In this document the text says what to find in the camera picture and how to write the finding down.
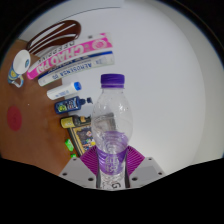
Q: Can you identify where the brown bottle yellow label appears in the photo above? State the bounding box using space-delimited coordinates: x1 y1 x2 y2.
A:
60 114 93 130

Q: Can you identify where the white bottle blue cap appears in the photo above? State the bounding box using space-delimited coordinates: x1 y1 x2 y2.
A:
46 81 83 101

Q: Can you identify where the clear purple-capped water bottle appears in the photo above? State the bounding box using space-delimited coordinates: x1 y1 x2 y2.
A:
90 73 134 190

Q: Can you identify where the pink shuttlecock tube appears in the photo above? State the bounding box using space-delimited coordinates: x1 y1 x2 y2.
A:
26 32 113 81

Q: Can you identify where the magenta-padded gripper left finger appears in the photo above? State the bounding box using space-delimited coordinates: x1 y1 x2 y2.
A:
58 145 101 190

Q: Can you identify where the dark blue pump bottle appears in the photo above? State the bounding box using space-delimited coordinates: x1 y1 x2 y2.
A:
54 95 94 115

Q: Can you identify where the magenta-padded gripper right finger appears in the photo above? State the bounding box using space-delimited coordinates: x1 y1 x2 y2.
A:
124 145 168 190

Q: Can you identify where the flat round red coaster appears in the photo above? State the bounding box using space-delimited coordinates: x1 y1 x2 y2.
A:
6 104 23 132

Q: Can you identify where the dark brown wooden chair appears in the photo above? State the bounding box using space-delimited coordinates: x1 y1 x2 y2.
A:
25 19 82 56

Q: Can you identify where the white and blue shuttlecock tube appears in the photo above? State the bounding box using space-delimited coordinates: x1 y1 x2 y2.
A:
37 50 115 88

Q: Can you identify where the white mug blue-yellow print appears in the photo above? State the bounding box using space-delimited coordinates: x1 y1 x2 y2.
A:
7 49 32 88

